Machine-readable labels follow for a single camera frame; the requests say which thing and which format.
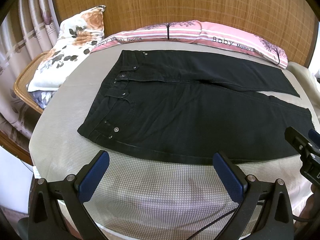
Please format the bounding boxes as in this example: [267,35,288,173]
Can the black jeans pants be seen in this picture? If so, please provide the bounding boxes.
[78,50,313,165]

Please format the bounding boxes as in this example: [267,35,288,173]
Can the grey patterned cushion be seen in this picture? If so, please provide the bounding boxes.
[29,90,56,109]

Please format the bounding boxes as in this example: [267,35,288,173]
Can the rattan wicker chair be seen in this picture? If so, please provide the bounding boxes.
[14,51,48,114]

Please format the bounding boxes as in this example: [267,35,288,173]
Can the bamboo mat headboard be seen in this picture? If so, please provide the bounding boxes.
[53,0,318,67]

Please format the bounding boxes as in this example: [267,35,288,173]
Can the pink striped folded blanket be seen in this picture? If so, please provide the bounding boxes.
[92,20,288,69]

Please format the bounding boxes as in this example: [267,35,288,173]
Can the floral white pillow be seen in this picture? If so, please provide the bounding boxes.
[28,5,106,92]

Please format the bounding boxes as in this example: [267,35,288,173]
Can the beige floral curtain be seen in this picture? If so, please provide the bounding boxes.
[1,0,57,141]

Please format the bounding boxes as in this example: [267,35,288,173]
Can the black cable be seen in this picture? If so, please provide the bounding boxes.
[188,208,238,240]

